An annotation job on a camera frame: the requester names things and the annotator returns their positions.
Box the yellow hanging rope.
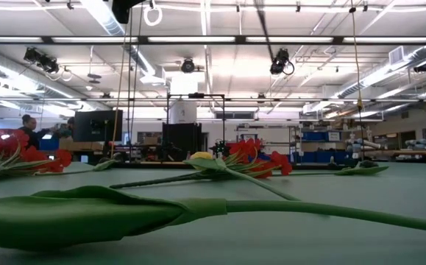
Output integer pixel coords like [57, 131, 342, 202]
[348, 0, 366, 161]

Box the black metal cube frame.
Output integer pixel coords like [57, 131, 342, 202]
[166, 93, 227, 163]

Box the black device with green lights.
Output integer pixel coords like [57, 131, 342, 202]
[212, 141, 229, 158]

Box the person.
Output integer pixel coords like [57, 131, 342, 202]
[64, 116, 76, 139]
[18, 113, 52, 149]

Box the black hanging cable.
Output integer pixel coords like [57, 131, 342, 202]
[126, 7, 134, 159]
[129, 0, 144, 148]

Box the white coiled cable ring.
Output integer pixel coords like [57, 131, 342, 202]
[143, 4, 163, 27]

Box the black computer monitor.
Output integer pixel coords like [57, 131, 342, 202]
[73, 109, 124, 144]

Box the blue box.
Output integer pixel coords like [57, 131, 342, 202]
[39, 138, 61, 151]

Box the blue storage bin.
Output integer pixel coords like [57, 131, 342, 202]
[292, 151, 348, 164]
[301, 131, 343, 143]

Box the white air vent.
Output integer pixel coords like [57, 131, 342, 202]
[388, 46, 405, 66]

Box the round black ceiling fixture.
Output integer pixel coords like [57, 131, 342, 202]
[181, 57, 196, 74]

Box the black partition panel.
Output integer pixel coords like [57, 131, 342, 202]
[162, 122, 203, 162]

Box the green flower stem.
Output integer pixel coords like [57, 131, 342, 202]
[0, 184, 426, 253]

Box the brown cardboard box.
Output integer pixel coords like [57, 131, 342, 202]
[58, 138, 104, 152]

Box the white round pillar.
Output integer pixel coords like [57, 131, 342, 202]
[170, 101, 198, 124]

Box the yellow hanging cable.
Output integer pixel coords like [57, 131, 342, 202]
[110, 21, 128, 158]

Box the wooden table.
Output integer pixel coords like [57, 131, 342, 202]
[359, 149, 426, 156]

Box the black ceiling camera with cable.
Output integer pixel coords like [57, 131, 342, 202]
[270, 48, 295, 77]

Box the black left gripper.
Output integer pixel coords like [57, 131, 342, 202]
[111, 0, 147, 25]

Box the silver ventilation duct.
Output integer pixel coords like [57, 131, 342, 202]
[79, 0, 169, 85]
[337, 46, 426, 99]

